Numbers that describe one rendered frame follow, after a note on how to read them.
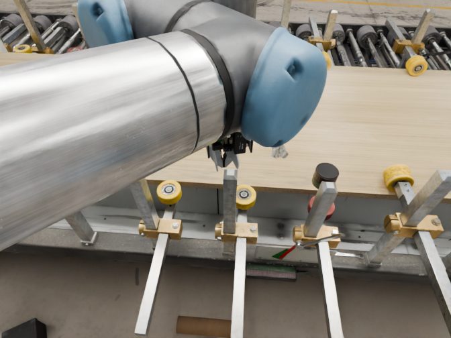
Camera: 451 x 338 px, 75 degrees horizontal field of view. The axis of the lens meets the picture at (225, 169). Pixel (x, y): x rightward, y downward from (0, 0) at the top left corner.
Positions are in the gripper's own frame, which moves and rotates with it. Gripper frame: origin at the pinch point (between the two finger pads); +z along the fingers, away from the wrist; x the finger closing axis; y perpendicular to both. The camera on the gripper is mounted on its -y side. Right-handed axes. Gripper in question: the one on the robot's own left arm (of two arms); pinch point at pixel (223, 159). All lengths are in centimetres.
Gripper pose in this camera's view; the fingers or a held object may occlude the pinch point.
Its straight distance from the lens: 56.9
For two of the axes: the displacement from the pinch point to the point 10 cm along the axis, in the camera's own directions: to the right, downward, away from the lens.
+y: 1.8, 7.5, -6.4
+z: 0.0, 6.5, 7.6
